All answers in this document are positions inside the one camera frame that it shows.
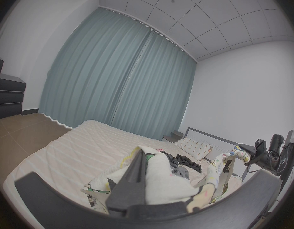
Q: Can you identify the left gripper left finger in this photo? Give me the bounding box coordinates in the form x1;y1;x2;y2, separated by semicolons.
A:
106;150;148;218

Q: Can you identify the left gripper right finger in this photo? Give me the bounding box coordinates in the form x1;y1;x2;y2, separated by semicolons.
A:
238;144;256;156

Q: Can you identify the white printed pyjama top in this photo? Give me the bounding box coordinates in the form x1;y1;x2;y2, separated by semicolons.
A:
81;145;249;215

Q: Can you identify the bed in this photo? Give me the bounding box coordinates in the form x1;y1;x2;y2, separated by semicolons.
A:
3;119;247;214

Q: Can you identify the dark grey garment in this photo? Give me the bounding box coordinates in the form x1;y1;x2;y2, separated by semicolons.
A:
161;152;180;169

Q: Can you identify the white printed pillow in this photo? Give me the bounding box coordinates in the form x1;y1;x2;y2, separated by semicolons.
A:
174;137;213;161

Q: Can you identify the grey and white garment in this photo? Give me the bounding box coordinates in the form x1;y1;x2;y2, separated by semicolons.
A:
171;165;192;182

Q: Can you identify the black garment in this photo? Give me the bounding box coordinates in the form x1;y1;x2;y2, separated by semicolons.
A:
176;154;202;174

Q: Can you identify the grey bedside table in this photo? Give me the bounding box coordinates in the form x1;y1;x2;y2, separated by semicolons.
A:
163;130;184;143

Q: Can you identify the black chest of drawers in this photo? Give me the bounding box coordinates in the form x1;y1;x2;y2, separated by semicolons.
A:
0;73;27;121

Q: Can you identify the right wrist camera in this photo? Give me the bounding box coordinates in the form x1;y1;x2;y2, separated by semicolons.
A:
255;139;267;155

